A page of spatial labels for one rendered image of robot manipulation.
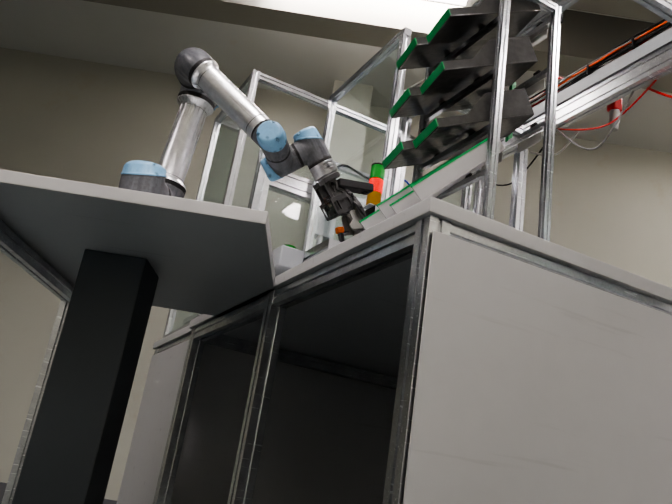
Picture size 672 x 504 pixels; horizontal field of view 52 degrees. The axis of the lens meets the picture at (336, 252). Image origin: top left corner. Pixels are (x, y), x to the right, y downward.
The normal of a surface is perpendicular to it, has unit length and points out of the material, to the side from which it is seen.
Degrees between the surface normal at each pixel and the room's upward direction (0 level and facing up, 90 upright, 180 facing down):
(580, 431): 90
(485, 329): 90
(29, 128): 90
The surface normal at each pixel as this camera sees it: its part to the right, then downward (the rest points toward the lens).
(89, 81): 0.05, -0.33
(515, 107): 0.30, -0.28
